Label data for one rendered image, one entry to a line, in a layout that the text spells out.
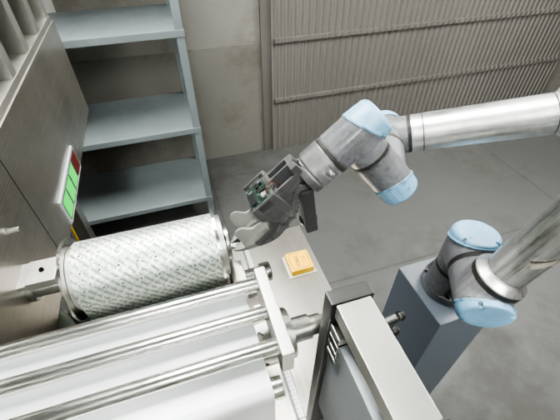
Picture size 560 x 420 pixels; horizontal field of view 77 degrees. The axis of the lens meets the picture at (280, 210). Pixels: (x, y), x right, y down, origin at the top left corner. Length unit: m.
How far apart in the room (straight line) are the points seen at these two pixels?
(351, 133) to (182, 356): 0.41
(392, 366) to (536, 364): 1.95
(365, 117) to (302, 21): 2.26
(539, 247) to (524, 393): 1.44
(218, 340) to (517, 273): 0.64
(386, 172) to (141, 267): 0.44
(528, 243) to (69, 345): 0.75
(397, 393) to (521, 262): 0.53
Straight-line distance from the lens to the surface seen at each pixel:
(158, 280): 0.64
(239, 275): 0.69
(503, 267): 0.85
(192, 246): 0.62
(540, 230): 0.80
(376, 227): 2.53
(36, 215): 0.83
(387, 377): 0.36
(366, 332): 0.37
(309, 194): 0.64
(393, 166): 0.64
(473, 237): 0.97
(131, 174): 2.81
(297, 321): 0.47
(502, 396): 2.13
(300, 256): 1.08
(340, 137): 0.60
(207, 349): 0.36
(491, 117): 0.77
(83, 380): 0.39
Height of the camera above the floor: 1.76
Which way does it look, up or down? 43 degrees down
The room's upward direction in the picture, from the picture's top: straight up
